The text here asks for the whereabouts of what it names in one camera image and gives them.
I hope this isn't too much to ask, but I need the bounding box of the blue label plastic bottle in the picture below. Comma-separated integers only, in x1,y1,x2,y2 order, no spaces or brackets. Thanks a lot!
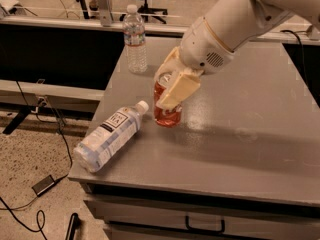
74,101,149,173

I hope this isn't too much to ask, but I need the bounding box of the grey metal bracket left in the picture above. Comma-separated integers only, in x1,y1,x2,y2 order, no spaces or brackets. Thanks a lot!
97,0,113,26

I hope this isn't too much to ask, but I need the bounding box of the black object on floor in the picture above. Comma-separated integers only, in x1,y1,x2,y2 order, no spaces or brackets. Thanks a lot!
65,213,80,240

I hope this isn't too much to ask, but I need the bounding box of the grey side bench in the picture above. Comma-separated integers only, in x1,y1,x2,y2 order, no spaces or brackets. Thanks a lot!
0,80,104,113

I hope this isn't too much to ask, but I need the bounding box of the clear water bottle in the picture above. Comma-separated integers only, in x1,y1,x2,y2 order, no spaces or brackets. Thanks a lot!
122,4,147,73

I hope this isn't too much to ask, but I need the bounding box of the black drawer handle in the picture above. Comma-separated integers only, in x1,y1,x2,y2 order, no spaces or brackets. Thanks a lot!
184,216,225,235

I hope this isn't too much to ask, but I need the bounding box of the red coke can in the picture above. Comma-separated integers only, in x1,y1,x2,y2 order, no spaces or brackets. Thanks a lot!
154,73,182,128

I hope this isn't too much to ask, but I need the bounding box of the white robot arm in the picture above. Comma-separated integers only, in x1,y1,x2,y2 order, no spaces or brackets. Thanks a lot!
154,0,320,110

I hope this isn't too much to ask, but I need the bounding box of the black power adapter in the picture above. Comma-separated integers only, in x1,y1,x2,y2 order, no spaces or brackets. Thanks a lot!
32,175,55,196

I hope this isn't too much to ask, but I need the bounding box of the grey cabinet drawer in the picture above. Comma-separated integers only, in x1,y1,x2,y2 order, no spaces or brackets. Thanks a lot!
84,194,320,240

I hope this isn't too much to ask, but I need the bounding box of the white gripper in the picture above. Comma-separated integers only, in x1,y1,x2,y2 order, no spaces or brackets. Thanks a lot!
154,17,234,110

